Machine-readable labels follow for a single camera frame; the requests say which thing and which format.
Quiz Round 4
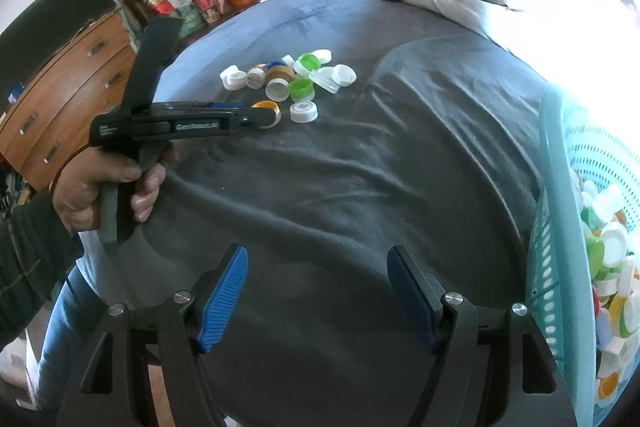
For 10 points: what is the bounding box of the person's left hand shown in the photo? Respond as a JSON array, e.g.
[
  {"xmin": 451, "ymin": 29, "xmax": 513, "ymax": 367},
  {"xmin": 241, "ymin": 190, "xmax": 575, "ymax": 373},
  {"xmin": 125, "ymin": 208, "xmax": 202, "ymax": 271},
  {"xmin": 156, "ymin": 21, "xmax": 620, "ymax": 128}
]
[{"xmin": 51, "ymin": 146, "xmax": 175, "ymax": 234}]

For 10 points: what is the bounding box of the black flat screen television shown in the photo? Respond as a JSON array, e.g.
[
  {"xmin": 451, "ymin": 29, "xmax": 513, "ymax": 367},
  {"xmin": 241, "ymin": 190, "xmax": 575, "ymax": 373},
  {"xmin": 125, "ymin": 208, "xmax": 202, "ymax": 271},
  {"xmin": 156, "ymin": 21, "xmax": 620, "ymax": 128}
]
[{"xmin": 0, "ymin": 0, "xmax": 117, "ymax": 68}]

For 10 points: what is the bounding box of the person's blue jeans leg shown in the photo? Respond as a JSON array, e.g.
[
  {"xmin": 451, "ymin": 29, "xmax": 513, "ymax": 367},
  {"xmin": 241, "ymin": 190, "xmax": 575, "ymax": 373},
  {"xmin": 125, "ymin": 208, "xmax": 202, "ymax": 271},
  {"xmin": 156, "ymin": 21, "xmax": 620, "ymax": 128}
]
[{"xmin": 35, "ymin": 252, "xmax": 166, "ymax": 427}]

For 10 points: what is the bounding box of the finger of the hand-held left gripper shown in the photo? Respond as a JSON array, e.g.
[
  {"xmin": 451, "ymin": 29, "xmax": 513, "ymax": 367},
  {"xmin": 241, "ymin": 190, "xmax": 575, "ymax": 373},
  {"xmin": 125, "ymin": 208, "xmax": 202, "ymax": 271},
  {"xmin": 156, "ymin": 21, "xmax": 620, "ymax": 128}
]
[{"xmin": 210, "ymin": 103, "xmax": 264, "ymax": 128}]

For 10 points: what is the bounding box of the heap of mixed bottle caps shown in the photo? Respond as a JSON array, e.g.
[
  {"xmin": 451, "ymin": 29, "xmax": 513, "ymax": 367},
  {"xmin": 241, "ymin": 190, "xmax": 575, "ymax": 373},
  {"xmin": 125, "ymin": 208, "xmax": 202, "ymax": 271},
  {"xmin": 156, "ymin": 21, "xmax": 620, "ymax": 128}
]
[{"xmin": 570, "ymin": 167, "xmax": 640, "ymax": 410}]

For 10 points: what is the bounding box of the yellow bottle cap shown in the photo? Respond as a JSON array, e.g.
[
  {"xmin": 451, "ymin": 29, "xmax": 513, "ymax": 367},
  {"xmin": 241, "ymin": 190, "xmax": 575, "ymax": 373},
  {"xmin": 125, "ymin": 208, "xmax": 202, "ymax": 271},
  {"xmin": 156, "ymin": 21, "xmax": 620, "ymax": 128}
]
[{"xmin": 251, "ymin": 101, "xmax": 282, "ymax": 128}]

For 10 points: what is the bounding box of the teal perforated plastic basket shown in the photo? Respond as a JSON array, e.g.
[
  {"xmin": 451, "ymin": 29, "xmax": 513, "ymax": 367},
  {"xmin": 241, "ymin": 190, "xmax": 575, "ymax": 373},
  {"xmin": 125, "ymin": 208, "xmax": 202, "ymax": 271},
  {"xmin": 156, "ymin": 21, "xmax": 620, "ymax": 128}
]
[{"xmin": 525, "ymin": 84, "xmax": 640, "ymax": 427}]

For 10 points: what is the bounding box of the wooden dresser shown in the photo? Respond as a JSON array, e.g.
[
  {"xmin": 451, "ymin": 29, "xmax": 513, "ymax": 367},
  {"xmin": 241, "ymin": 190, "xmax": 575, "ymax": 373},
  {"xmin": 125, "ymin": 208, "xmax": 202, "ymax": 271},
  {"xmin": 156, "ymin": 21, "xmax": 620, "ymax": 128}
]
[{"xmin": 0, "ymin": 9, "xmax": 138, "ymax": 192}]

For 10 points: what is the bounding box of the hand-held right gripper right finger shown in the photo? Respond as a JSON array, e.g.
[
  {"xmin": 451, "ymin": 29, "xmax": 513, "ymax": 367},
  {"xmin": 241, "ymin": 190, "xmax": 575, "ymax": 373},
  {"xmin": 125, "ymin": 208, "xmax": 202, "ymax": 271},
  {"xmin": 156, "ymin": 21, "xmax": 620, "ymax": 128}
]
[{"xmin": 387, "ymin": 244, "xmax": 583, "ymax": 427}]

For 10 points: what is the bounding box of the white duvet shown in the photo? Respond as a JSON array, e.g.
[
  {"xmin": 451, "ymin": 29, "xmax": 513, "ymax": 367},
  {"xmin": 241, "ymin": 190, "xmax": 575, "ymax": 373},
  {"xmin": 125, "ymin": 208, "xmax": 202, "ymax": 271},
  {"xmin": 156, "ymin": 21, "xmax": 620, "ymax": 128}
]
[{"xmin": 400, "ymin": 0, "xmax": 640, "ymax": 118}]

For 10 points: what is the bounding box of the cluster of bottle caps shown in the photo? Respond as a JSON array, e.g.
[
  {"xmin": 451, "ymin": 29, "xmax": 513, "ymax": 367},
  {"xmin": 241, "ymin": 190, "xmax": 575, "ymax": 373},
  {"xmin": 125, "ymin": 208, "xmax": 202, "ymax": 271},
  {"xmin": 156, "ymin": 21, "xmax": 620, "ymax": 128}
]
[{"xmin": 220, "ymin": 49, "xmax": 358, "ymax": 124}]

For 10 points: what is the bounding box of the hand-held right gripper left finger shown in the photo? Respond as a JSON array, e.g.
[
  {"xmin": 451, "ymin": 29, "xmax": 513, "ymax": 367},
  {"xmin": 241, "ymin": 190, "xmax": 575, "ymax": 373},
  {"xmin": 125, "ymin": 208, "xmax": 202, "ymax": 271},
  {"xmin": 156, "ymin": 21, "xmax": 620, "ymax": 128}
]
[{"xmin": 57, "ymin": 244, "xmax": 249, "ymax": 427}]

